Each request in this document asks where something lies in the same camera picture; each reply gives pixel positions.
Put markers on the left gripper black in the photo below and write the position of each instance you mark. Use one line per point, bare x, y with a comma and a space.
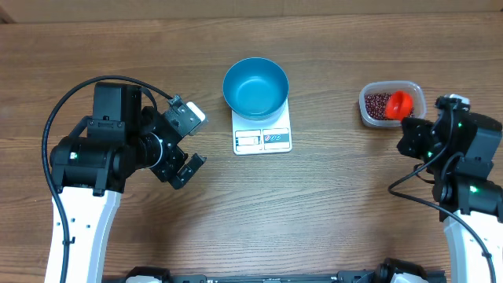
175, 159

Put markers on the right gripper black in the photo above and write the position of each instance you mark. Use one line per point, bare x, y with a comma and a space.
416, 134

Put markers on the red measuring scoop blue handle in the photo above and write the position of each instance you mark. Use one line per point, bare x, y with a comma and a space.
399, 106

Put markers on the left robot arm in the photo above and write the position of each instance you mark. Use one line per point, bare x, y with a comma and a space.
133, 126

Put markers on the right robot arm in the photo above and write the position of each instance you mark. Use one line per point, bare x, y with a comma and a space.
458, 150

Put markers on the white kitchen scale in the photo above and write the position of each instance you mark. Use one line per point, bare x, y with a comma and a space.
271, 135

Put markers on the blue bowl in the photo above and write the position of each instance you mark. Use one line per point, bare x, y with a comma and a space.
255, 88

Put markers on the clear plastic container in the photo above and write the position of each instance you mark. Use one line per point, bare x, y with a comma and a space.
389, 87

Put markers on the red beans in container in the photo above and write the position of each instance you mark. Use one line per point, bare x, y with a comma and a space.
375, 105

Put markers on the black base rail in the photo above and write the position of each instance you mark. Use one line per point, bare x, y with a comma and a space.
391, 270

